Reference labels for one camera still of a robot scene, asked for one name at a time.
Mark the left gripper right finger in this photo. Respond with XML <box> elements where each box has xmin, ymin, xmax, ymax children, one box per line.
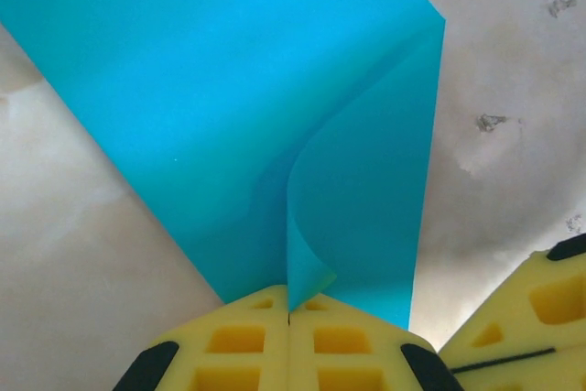
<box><xmin>290</xmin><ymin>292</ymin><xmax>463</xmax><ymax>391</ymax></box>

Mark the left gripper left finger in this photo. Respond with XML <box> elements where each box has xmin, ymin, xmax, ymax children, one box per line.
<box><xmin>112</xmin><ymin>285</ymin><xmax>289</xmax><ymax>391</ymax></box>

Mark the blue square paper sheet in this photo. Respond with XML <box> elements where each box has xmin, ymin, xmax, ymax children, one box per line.
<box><xmin>0</xmin><ymin>0</ymin><xmax>448</xmax><ymax>332</ymax></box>

